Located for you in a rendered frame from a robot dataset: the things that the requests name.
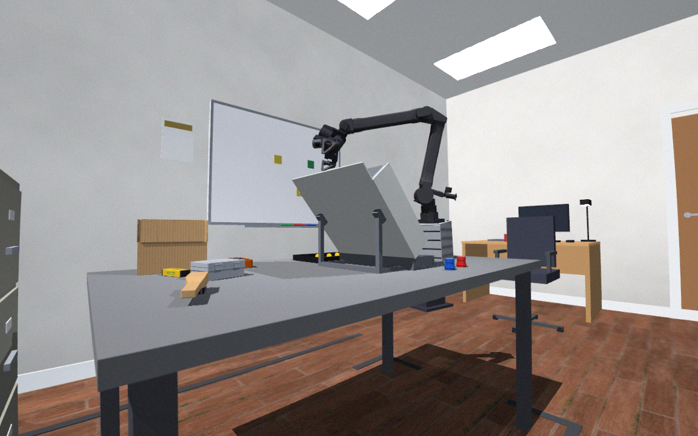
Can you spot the open brown cardboard box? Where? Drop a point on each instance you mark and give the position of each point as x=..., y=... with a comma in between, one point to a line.
x=164, y=243

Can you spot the yellow spirit level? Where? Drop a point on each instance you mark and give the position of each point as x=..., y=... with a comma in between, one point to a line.
x=174, y=272

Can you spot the green tray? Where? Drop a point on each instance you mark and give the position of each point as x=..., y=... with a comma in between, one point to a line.
x=311, y=257

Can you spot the orange digital multimeter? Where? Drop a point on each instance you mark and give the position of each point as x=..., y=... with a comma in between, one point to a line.
x=248, y=262

